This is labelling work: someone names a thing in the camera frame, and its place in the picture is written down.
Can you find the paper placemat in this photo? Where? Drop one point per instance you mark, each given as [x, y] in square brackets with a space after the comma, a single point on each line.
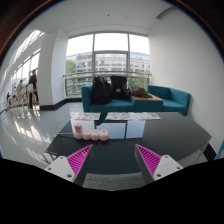
[148, 116]
[119, 116]
[86, 116]

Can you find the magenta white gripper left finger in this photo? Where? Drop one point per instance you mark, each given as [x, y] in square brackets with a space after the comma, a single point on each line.
[72, 168]

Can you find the black backpack right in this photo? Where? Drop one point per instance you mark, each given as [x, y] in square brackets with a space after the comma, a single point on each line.
[119, 87]

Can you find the wooden side table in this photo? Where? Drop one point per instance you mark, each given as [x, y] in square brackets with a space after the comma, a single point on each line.
[150, 104]

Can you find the standing person in black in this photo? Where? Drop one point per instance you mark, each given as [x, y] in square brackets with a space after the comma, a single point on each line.
[33, 82]

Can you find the black backpack left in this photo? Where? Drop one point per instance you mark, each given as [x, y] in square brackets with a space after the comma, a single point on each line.
[101, 91]

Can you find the teal sofa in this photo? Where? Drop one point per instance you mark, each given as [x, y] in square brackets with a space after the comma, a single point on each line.
[115, 105]
[174, 100]

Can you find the teal sofa right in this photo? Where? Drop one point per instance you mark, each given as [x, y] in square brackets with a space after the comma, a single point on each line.
[174, 100]

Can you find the seated person in background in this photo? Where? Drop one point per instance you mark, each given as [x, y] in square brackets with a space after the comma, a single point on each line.
[19, 88]

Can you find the large window frame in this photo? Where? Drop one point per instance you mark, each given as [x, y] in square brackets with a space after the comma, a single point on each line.
[106, 54]

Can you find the black backpack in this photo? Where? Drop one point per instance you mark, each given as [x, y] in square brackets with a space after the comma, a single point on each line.
[101, 91]
[119, 87]

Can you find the left paper placemat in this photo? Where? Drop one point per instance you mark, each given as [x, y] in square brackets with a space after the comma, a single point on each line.
[86, 116]

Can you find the right paper placemat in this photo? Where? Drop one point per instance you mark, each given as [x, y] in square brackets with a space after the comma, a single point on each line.
[148, 116]

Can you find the pink power strip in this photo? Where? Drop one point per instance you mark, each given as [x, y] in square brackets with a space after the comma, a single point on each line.
[95, 134]

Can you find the teal sofa left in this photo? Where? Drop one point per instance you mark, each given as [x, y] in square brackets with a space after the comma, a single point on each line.
[115, 105]

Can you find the black glossy coffee table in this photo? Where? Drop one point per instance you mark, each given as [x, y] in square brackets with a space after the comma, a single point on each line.
[172, 133]

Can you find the brown bag on table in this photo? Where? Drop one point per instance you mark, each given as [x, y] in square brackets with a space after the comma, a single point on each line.
[139, 92]

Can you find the middle paper placemat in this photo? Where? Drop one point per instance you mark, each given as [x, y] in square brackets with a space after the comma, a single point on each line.
[119, 116]

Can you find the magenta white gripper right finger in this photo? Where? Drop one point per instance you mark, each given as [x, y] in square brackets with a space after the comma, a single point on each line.
[153, 166]

